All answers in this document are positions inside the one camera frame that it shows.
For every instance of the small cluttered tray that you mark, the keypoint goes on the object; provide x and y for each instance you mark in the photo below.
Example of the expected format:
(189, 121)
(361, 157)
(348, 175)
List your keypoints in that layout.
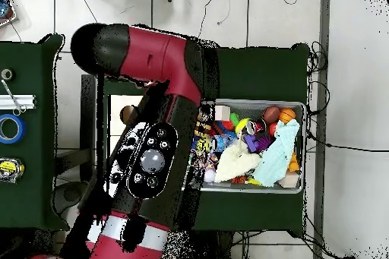
(7, 16)

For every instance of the small grey tape roll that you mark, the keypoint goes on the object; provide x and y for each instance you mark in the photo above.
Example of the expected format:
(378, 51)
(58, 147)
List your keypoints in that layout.
(6, 74)

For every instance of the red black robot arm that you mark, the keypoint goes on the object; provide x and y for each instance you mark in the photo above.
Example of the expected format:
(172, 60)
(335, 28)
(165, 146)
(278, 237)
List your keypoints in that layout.
(152, 55)

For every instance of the aluminium rail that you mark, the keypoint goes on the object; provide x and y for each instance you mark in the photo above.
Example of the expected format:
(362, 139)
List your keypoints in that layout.
(27, 101)

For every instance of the yellow tape measure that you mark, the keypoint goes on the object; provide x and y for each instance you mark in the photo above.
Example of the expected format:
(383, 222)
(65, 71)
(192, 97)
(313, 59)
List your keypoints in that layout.
(9, 168)

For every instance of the clear mesh bin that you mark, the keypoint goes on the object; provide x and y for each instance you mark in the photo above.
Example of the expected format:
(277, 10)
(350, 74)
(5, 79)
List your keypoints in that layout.
(273, 189)

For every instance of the dark green tablecloth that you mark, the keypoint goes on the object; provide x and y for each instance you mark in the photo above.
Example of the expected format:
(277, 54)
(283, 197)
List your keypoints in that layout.
(36, 195)
(258, 70)

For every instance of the cream knitted cloth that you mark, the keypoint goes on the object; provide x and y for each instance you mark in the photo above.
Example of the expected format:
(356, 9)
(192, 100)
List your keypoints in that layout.
(237, 161)

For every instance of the blue tape roll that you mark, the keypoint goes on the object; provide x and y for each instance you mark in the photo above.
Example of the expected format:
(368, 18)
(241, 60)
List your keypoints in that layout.
(21, 128)

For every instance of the mint green knitted cloth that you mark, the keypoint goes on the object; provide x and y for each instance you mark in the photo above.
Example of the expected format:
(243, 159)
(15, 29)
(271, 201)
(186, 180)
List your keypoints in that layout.
(279, 152)

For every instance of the plain wooden block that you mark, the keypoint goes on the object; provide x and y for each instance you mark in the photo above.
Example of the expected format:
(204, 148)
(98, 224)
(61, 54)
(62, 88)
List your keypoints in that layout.
(222, 112)

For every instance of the silver-topped soda can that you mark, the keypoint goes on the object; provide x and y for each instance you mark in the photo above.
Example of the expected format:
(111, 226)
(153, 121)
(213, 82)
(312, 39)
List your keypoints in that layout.
(255, 126)

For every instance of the metal scissors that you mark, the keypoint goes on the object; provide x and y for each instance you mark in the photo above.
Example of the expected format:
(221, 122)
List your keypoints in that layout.
(12, 98)

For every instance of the wooden box with three holes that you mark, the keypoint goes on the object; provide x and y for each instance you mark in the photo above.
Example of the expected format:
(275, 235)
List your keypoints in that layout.
(121, 101)

